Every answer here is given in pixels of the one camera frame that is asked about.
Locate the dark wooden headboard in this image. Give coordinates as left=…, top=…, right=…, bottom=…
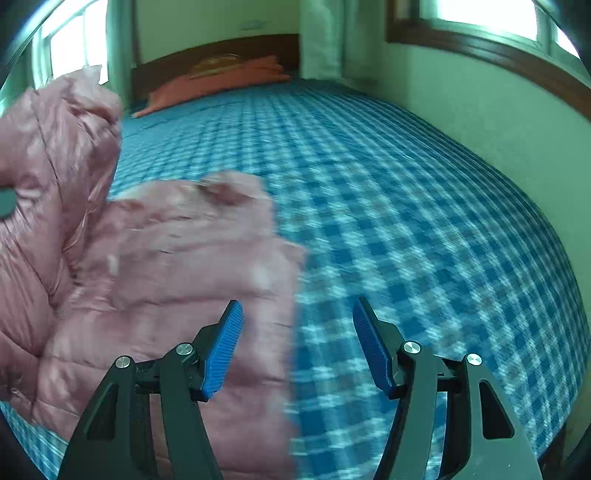
left=131, top=34, right=301, bottom=101

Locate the blue plaid bed sheet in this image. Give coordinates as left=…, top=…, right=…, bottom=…
left=1, top=81, right=590, bottom=479

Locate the right window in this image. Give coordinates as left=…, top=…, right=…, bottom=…
left=386, top=1, right=590, bottom=118

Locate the left window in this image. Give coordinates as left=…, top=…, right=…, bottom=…
left=31, top=0, right=108, bottom=87

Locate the green curtain right side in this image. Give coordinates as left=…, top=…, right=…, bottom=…
left=300, top=0, right=360, bottom=80

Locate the brown patterned pillow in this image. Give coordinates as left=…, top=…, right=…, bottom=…
left=187, top=54, right=243, bottom=79

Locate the green curtain beside headboard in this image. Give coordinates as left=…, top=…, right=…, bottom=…
left=106, top=0, right=135, bottom=110

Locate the pink puffer jacket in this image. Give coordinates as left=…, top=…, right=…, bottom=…
left=1, top=68, right=304, bottom=479

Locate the orange folded blanket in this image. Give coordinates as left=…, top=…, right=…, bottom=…
left=132, top=55, right=290, bottom=118

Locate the window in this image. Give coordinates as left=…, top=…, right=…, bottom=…
left=386, top=1, right=590, bottom=118
left=31, top=0, right=108, bottom=87

